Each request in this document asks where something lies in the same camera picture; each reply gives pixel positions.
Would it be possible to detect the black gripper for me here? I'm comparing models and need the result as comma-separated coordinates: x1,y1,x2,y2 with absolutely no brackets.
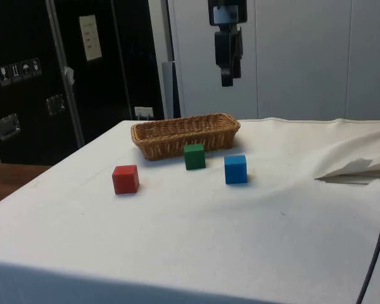
208,0,248,87

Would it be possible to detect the blue cube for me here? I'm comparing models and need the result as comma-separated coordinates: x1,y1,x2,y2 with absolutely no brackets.
224,154,248,185

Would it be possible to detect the wicker basket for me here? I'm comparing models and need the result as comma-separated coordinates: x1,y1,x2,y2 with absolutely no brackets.
130,113,241,162

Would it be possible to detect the green cube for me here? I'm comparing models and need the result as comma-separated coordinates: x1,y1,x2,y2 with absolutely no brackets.
183,143,206,171

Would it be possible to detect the red cube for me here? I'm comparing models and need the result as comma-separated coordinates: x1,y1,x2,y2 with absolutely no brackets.
111,164,140,195

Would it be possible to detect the pale locker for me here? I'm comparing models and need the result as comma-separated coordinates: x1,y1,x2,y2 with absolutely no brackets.
148,0,258,120
255,0,350,121
347,0,380,121

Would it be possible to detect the black cabinet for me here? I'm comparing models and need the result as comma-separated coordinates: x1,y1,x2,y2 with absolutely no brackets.
0,0,165,165

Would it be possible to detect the black cable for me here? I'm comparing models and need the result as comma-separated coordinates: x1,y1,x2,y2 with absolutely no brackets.
356,189,380,304

